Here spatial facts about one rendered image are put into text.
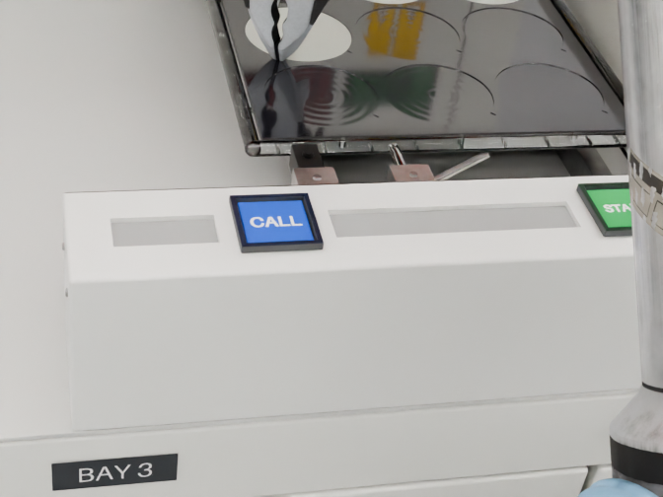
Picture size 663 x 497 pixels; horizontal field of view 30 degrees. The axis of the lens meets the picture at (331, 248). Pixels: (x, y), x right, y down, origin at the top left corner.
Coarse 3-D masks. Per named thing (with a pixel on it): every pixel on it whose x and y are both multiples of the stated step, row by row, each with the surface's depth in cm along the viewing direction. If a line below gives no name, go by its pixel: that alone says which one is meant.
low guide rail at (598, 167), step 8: (560, 152) 120; (568, 152) 118; (576, 152) 117; (584, 152) 116; (592, 152) 116; (568, 160) 118; (576, 160) 117; (584, 160) 115; (592, 160) 115; (600, 160) 115; (568, 168) 118; (576, 168) 117; (584, 168) 115; (592, 168) 114; (600, 168) 114
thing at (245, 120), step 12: (204, 0) 121; (216, 0) 120; (216, 12) 118; (216, 24) 116; (216, 36) 115; (228, 36) 115; (228, 48) 113; (228, 60) 111; (228, 72) 110; (228, 84) 109; (240, 84) 109; (240, 96) 107; (240, 108) 106; (240, 120) 104; (252, 120) 104; (240, 132) 104; (252, 132) 103; (252, 156) 102
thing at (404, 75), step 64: (448, 0) 126; (256, 64) 112; (320, 64) 113; (384, 64) 115; (448, 64) 116; (512, 64) 117; (576, 64) 119; (320, 128) 105; (384, 128) 106; (448, 128) 107; (512, 128) 109; (576, 128) 110
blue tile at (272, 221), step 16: (240, 208) 85; (256, 208) 85; (272, 208) 85; (288, 208) 85; (304, 208) 86; (256, 224) 84; (272, 224) 84; (288, 224) 84; (304, 224) 84; (256, 240) 82; (272, 240) 82; (288, 240) 83; (304, 240) 83
